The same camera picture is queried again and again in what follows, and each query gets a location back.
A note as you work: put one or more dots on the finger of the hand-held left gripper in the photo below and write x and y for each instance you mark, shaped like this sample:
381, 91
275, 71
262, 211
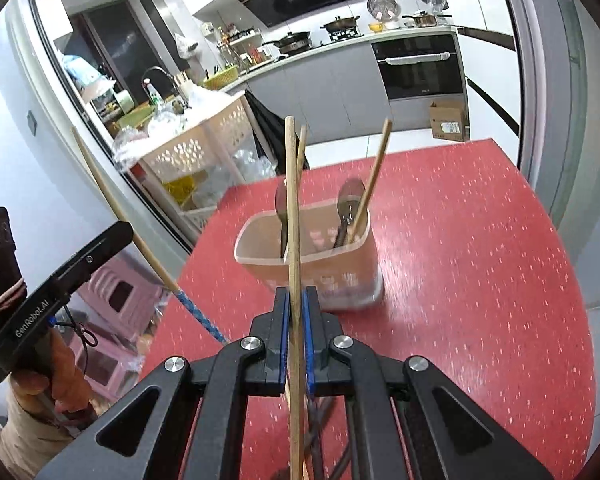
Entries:
90, 259

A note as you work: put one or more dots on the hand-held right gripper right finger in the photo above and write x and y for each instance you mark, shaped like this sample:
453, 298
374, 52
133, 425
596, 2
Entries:
307, 345

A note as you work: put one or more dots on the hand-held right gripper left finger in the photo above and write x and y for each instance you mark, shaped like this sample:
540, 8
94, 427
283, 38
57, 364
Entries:
281, 345

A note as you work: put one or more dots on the blue patterned wooden chopstick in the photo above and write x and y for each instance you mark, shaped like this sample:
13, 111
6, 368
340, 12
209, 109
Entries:
110, 195

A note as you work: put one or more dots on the beige plastic utensil holder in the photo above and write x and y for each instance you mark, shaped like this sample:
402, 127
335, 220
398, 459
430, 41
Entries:
330, 270

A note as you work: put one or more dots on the person's left forearm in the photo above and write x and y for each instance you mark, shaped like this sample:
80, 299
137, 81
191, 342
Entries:
25, 425

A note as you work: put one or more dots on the person's left hand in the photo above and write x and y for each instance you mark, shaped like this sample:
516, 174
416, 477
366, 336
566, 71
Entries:
67, 380

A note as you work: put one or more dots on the yellow bag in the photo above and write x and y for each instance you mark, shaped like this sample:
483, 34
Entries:
180, 187

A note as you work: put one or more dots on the crumpled clear plastic bags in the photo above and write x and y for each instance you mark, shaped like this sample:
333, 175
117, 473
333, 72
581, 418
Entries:
135, 145

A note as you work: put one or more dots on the beige plastic trolley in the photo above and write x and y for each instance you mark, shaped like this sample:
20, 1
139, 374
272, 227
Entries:
180, 155

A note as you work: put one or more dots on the white spray bottle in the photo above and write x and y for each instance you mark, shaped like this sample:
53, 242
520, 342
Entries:
152, 91

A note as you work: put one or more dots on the clear plastic bag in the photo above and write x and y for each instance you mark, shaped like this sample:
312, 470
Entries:
250, 165

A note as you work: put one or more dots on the blue and white bag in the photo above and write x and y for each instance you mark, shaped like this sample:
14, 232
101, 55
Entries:
80, 72

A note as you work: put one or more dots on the knife block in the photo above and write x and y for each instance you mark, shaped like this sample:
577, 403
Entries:
182, 87

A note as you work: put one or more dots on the kitchen faucet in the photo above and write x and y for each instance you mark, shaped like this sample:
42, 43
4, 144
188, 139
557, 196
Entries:
155, 68

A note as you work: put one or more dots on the dark jacket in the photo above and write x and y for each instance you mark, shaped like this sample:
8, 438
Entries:
267, 130

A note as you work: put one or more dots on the yellow plastic basket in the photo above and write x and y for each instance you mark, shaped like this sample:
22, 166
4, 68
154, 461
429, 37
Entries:
220, 79

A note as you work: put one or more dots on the hanging white plastic bag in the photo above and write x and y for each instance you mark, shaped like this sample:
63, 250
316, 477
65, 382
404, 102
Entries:
185, 47

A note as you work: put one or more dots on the cardboard box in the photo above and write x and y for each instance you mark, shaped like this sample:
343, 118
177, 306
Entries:
447, 122

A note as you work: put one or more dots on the spice rack with bottles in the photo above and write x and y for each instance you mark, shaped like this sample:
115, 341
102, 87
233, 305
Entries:
240, 40

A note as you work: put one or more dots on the black built-in oven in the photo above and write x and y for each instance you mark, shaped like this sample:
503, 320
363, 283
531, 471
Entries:
420, 77

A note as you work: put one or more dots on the black wok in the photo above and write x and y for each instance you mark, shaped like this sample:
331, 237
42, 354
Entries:
292, 42

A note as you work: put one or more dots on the white towel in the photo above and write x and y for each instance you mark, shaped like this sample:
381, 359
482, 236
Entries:
415, 58

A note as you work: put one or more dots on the dark cooking pot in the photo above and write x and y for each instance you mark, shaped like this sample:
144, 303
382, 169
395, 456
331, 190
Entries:
340, 25

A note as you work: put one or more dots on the yellow bowl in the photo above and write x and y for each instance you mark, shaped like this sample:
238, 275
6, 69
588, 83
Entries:
376, 26

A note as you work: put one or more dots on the stainless steel pot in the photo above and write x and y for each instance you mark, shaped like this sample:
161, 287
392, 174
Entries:
422, 20

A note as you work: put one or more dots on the round metal steamer rack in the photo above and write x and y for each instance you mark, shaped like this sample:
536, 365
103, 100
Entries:
382, 6

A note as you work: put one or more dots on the white refrigerator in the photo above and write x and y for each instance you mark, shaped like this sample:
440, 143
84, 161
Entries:
485, 0

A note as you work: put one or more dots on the grey wall switch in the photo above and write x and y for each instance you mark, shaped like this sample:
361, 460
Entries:
31, 122

